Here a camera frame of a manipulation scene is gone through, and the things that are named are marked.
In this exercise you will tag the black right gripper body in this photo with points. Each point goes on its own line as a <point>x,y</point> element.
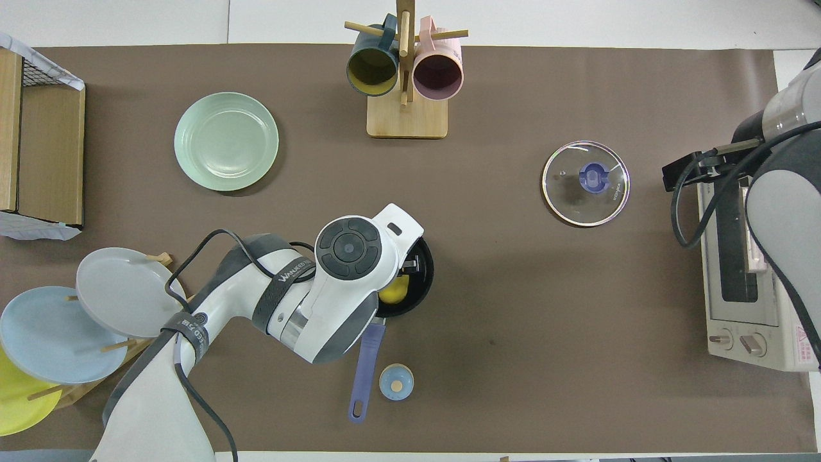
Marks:
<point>752,131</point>

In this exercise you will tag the glass lid with blue knob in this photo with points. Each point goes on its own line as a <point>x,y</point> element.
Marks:
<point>593,178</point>

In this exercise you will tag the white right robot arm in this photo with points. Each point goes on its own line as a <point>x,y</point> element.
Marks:
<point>789,212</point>

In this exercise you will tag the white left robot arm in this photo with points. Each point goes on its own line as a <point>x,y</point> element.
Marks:
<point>346,256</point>

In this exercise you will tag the green plate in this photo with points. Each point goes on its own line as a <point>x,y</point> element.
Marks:
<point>226,141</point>

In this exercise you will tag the grey plate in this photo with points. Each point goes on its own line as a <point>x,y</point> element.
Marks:
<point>122,292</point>

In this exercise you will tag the wooden plate rack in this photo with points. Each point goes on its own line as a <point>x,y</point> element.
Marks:
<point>118,346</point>

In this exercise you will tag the light blue plate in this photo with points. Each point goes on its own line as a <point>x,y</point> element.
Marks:
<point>51,337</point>

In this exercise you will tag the yellow plate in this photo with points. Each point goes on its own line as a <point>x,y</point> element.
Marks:
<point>19,404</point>

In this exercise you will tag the dark blue saucepan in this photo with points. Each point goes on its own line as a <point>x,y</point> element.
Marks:
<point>367,366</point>

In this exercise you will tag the brown table mat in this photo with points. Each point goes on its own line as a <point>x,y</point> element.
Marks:
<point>545,321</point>

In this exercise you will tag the wooden mug tree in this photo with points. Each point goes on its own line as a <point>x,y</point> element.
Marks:
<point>407,119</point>

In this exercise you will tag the white toaster oven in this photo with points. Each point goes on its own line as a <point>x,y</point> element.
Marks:
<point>728,321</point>

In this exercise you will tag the pink ribbed mug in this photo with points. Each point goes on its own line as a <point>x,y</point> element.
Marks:
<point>438,76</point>

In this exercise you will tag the dark teal mug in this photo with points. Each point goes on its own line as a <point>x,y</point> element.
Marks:
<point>372,69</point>

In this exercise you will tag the white patterned cloth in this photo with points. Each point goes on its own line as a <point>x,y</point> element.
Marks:
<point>38,61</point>
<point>32,226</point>

